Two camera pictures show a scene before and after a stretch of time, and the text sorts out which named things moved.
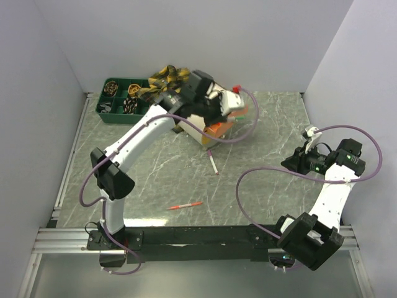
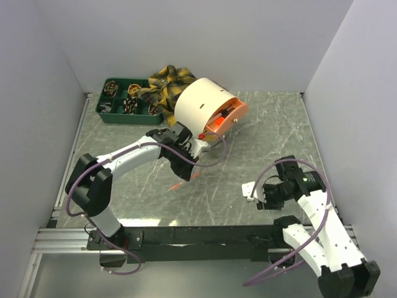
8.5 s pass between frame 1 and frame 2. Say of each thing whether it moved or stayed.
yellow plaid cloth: stayed
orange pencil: moved
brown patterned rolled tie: stayed
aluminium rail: stayed
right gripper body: moved
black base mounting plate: stayed
